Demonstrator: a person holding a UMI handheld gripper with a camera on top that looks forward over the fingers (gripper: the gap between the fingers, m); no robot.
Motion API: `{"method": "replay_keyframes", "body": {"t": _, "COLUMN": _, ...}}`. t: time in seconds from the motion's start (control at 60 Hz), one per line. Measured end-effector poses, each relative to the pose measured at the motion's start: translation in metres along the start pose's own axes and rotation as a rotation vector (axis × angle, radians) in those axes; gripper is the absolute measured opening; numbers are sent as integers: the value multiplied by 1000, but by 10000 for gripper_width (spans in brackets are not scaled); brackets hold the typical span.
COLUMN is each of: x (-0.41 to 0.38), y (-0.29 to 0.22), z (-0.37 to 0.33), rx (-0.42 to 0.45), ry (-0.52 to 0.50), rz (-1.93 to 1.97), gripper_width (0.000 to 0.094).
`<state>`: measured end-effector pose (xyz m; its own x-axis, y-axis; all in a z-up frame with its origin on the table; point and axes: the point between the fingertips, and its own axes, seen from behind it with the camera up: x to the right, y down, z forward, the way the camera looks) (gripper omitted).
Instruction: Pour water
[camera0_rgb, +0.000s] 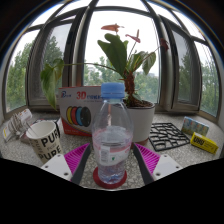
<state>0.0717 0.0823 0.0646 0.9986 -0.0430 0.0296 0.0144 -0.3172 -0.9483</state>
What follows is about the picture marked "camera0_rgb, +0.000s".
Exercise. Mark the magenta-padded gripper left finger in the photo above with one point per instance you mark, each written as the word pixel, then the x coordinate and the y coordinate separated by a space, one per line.
pixel 60 165

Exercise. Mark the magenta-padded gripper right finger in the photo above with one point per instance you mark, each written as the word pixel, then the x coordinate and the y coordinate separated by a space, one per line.
pixel 165 165

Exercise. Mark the clear plastic water bottle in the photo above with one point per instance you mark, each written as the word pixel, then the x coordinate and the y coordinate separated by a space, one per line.
pixel 111 133

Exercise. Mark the cream paper cup black lettering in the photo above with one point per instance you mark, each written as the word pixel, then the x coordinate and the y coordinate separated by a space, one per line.
pixel 46 143

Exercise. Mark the black lattice trivet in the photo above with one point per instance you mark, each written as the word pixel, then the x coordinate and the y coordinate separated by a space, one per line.
pixel 168 136

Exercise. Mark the yellow rectangular box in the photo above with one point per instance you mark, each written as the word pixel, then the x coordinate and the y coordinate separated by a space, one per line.
pixel 204 142

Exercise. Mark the light blue patterned box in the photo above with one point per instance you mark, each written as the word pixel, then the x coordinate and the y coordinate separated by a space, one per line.
pixel 195 126

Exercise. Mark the potted plant in white pot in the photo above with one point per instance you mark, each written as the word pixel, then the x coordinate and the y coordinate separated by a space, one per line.
pixel 141 121

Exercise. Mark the filament spool cardboard box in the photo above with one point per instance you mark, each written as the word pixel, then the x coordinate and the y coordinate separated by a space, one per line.
pixel 78 115

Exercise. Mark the flat round red coaster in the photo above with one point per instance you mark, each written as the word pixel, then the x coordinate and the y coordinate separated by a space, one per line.
pixel 110 185

